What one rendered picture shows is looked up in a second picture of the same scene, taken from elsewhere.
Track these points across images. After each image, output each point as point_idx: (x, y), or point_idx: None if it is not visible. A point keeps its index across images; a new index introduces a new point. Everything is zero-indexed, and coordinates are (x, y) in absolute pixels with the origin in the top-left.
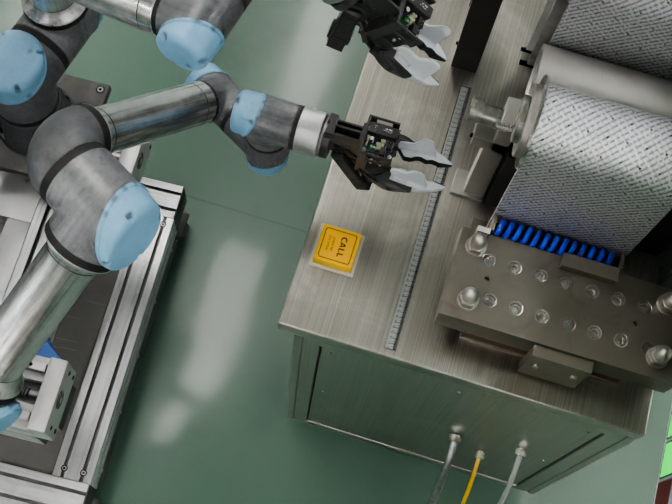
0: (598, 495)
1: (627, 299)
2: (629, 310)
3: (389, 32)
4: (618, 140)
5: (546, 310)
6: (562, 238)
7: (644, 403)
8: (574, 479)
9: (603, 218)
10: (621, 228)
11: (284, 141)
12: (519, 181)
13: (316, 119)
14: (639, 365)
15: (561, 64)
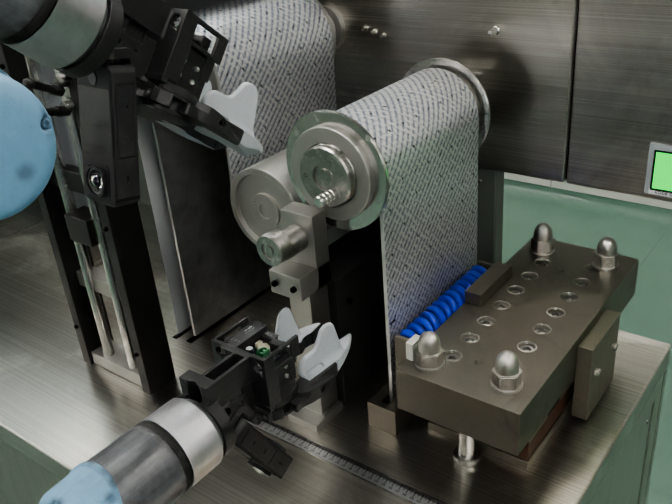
0: None
1: (531, 270)
2: (545, 271)
3: (187, 48)
4: (405, 96)
5: (534, 324)
6: None
7: (631, 337)
8: None
9: (451, 218)
10: (463, 219)
11: (177, 471)
12: (389, 236)
13: (174, 405)
14: (614, 276)
15: (272, 160)
